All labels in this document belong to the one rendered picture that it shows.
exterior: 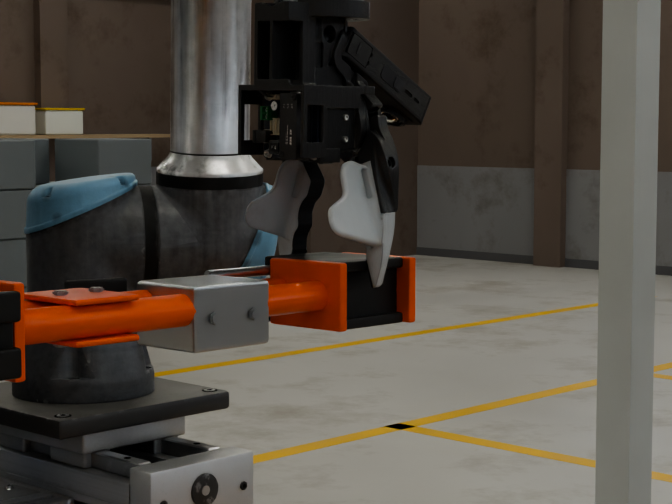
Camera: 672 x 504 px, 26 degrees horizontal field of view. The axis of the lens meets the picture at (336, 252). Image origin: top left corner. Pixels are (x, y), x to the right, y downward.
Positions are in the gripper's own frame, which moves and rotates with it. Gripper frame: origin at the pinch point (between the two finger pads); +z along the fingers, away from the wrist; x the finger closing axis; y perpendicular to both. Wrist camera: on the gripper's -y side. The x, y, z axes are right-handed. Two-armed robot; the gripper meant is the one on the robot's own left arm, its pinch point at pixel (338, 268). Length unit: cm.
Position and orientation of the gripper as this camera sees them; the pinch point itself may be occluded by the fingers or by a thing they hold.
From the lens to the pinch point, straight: 111.0
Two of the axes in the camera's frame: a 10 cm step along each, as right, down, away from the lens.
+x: 7.0, 0.8, -7.1
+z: -0.2, 10.0, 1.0
